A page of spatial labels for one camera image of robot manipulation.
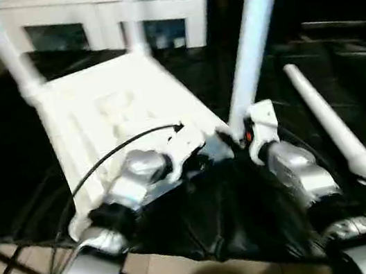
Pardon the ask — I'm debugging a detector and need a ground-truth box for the black work mat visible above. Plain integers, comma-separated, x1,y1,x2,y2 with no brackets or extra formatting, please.
0,0,366,274

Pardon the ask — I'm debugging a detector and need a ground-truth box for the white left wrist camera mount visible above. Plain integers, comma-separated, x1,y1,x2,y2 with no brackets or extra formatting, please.
157,122,213,184

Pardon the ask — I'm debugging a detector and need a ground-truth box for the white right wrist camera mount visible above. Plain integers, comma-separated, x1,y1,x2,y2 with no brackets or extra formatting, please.
238,98,287,169

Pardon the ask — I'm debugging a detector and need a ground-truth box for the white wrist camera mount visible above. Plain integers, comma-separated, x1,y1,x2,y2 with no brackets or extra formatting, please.
157,122,213,184
238,98,287,169

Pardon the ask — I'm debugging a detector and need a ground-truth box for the white cabinet with glass doors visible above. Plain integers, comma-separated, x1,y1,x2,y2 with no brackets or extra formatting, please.
0,0,219,80

